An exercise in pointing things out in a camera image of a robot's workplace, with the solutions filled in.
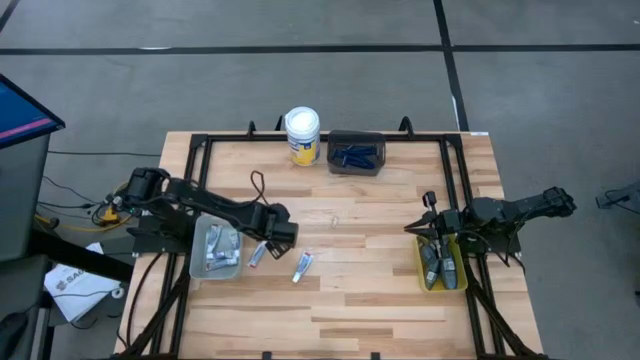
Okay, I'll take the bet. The black floor beam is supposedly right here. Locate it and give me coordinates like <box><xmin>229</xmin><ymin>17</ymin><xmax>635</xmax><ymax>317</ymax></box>
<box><xmin>27</xmin><ymin>228</ymin><xmax>135</xmax><ymax>284</ymax></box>

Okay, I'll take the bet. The translucent white plastic bin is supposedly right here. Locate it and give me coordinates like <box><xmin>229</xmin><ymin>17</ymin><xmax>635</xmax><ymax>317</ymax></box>
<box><xmin>189</xmin><ymin>214</ymin><xmax>245</xmax><ymax>281</ymax></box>

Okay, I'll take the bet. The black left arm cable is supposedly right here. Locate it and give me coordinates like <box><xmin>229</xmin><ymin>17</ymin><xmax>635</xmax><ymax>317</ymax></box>
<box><xmin>249</xmin><ymin>169</ymin><xmax>270</xmax><ymax>207</ymax></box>

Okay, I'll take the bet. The yellow plastic bin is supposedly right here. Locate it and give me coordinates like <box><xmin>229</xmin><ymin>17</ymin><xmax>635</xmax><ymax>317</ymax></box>
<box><xmin>415</xmin><ymin>234</ymin><xmax>470</xmax><ymax>294</ymax></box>

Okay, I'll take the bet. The grey chair base leg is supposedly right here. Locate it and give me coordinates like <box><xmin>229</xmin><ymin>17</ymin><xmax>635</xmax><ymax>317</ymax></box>
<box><xmin>595</xmin><ymin>179</ymin><xmax>640</xmax><ymax>210</ymax></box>

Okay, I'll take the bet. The thin black floor cable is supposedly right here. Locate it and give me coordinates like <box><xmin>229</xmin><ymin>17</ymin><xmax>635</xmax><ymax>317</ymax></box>
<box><xmin>47</xmin><ymin>149</ymin><xmax>162</xmax><ymax>158</ymax></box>

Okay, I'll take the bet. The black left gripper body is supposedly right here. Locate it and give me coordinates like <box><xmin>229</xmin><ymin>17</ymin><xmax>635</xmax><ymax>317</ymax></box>
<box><xmin>251</xmin><ymin>201</ymin><xmax>301</xmax><ymax>248</ymax></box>

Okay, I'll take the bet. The yellow white wipes canister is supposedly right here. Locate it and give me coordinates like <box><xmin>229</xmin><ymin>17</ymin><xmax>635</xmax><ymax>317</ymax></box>
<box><xmin>284</xmin><ymin>106</ymin><xmax>321</xmax><ymax>168</ymax></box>

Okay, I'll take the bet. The yellow cable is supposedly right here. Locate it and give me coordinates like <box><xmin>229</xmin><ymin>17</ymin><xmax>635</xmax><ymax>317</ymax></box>
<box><xmin>34</xmin><ymin>189</ymin><xmax>132</xmax><ymax>234</ymax></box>

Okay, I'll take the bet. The black metal table frame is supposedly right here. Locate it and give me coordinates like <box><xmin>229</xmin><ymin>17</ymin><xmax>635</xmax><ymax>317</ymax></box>
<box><xmin>113</xmin><ymin>115</ymin><xmax>549</xmax><ymax>360</ymax></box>

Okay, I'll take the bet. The dark grey plastic bin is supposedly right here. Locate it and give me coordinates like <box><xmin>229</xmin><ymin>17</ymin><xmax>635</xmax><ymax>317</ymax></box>
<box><xmin>326</xmin><ymin>129</ymin><xmax>388</xmax><ymax>177</ymax></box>

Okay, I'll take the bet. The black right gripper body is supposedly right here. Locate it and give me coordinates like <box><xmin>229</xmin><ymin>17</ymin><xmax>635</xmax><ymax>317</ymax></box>
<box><xmin>422</xmin><ymin>190</ymin><xmax>469</xmax><ymax>262</ymax></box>

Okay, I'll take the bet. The grey cabinet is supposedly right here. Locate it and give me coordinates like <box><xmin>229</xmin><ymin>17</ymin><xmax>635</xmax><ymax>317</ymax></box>
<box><xmin>0</xmin><ymin>133</ymin><xmax>52</xmax><ymax>262</ymax></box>

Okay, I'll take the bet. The monitor with blue screen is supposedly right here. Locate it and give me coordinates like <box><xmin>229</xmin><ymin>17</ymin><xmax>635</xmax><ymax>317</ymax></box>
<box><xmin>0</xmin><ymin>73</ymin><xmax>67</xmax><ymax>151</ymax></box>

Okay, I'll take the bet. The white paper sheet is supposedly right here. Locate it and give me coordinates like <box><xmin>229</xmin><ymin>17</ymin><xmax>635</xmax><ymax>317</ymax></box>
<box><xmin>43</xmin><ymin>243</ymin><xmax>124</xmax><ymax>323</ymax></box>

